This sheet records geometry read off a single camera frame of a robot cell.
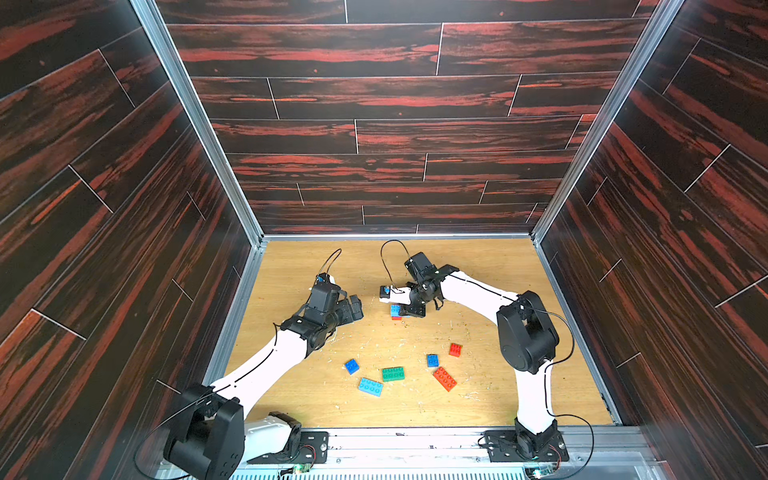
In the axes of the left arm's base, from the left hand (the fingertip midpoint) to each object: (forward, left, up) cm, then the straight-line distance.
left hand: (351, 305), depth 87 cm
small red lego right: (-9, -31, -11) cm, 34 cm away
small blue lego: (-12, -25, -11) cm, 29 cm away
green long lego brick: (-16, -12, -11) cm, 23 cm away
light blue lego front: (-20, -7, -11) cm, 24 cm away
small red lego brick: (+2, -14, -11) cm, 17 cm away
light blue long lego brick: (+3, -13, -7) cm, 15 cm away
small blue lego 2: (-14, -1, -11) cm, 18 cm away
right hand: (+7, -18, -8) cm, 21 cm away
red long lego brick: (-17, -28, -11) cm, 34 cm away
